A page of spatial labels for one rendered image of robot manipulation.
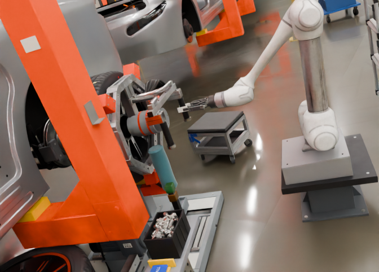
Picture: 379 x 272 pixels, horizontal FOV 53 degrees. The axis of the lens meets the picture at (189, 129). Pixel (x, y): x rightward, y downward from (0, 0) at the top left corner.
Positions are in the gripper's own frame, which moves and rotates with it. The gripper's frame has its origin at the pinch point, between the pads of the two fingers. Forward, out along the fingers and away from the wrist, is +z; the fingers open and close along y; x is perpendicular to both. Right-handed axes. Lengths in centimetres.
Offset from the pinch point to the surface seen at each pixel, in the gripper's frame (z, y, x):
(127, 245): 34, -58, -50
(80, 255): 42, -82, -33
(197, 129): 26, 81, -49
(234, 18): 19, 343, -6
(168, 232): -6, -79, -26
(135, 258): 20, -75, -44
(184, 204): 23, 1, -68
